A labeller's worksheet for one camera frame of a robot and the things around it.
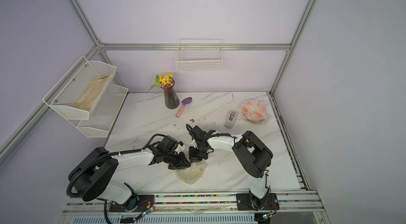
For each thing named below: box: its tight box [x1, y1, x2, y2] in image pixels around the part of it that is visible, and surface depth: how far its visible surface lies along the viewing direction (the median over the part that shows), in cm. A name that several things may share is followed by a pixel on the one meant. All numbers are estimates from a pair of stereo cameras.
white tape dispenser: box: [224, 109, 238, 129], surface depth 103 cm
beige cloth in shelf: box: [74, 72, 113, 112], surface depth 81 cm
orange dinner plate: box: [242, 99, 267, 124], surface depth 103 cm
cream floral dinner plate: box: [176, 159, 207, 185], surface depth 83 cm
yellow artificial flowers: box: [146, 72, 175, 96], surface depth 95 cm
